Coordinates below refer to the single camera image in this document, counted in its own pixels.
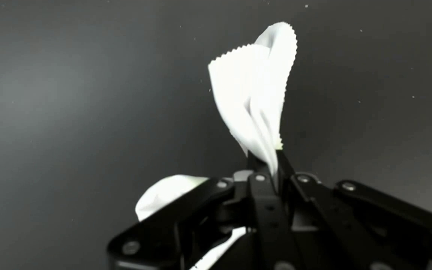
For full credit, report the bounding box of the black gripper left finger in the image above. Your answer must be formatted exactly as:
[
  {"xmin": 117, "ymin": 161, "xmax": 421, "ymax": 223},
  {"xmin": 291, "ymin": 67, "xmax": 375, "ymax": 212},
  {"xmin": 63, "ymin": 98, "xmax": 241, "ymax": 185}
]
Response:
[{"xmin": 106, "ymin": 154, "xmax": 297, "ymax": 270}]

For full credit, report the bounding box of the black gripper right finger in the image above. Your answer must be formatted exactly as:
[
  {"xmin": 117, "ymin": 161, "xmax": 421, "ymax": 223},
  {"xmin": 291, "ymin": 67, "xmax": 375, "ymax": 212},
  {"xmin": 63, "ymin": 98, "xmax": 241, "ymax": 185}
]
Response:
[{"xmin": 277, "ymin": 149, "xmax": 432, "ymax": 270}]

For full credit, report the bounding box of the white cloth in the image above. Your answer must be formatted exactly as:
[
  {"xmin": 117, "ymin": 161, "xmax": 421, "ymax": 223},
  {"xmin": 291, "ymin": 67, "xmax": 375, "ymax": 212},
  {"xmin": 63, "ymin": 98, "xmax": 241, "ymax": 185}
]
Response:
[{"xmin": 135, "ymin": 20, "xmax": 297, "ymax": 270}]

